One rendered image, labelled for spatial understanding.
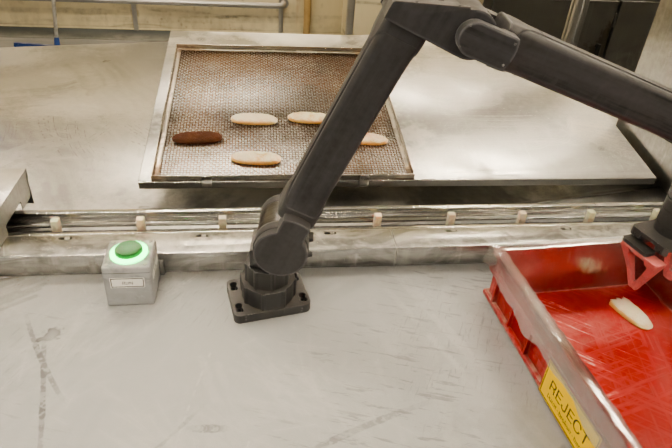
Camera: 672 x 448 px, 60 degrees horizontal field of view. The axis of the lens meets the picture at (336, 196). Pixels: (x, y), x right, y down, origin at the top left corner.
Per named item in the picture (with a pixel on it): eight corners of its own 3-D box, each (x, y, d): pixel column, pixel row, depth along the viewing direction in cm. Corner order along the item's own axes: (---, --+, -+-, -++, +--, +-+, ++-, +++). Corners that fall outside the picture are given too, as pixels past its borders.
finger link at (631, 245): (673, 295, 88) (698, 246, 83) (638, 305, 85) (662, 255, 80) (638, 267, 93) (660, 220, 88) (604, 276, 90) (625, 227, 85)
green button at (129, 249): (113, 264, 86) (111, 256, 85) (118, 248, 89) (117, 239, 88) (141, 263, 87) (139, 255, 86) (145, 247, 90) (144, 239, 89)
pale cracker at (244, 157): (229, 164, 112) (229, 160, 111) (231, 152, 115) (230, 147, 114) (281, 166, 113) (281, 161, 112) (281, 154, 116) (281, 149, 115)
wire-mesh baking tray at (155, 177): (151, 181, 107) (150, 175, 106) (177, 49, 143) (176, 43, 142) (413, 179, 114) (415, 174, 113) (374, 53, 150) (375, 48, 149)
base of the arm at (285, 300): (235, 324, 87) (311, 311, 90) (233, 284, 83) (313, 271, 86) (226, 287, 94) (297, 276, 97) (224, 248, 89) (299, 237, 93)
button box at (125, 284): (106, 323, 90) (95, 268, 84) (116, 289, 96) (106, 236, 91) (160, 321, 91) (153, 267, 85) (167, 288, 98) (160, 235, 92)
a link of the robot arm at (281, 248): (396, -49, 69) (404, -32, 60) (490, 4, 72) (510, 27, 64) (252, 223, 90) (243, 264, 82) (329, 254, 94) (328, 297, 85)
